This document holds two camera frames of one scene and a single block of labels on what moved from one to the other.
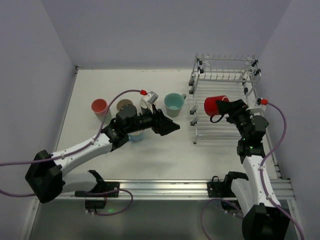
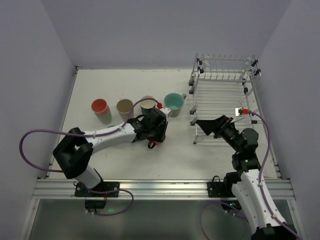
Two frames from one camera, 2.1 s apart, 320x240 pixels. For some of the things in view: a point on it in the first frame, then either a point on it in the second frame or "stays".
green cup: x=107 y=118 stays
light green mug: x=174 y=102 stays
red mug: x=211 y=106 -> x=151 y=144
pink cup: x=99 y=107 stays
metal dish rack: x=232 y=76 stays
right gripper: x=232 y=110 -> x=217 y=127
